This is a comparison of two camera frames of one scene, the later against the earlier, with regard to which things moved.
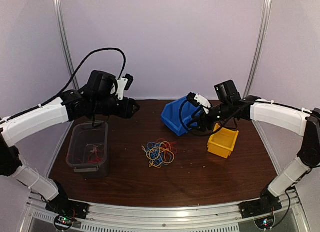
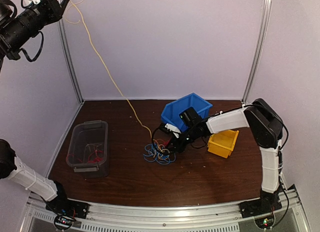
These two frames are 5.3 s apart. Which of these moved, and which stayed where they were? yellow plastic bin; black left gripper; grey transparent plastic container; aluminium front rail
Moved: black left gripper
Stayed: aluminium front rail; grey transparent plastic container; yellow plastic bin
